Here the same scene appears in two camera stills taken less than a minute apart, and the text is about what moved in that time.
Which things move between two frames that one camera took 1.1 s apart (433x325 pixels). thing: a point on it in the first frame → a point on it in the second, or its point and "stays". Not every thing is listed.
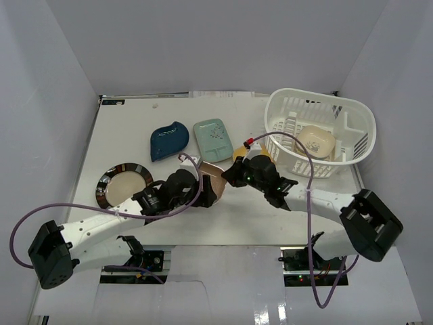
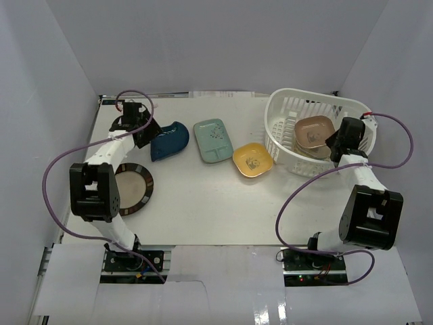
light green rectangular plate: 213,141 stays
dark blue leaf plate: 167,140 stays
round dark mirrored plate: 118,183 stays
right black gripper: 233,175 → 330,141
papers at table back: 221,94 stays
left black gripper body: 206,191 → 149,130
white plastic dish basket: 335,132 stays
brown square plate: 218,183 → 313,131
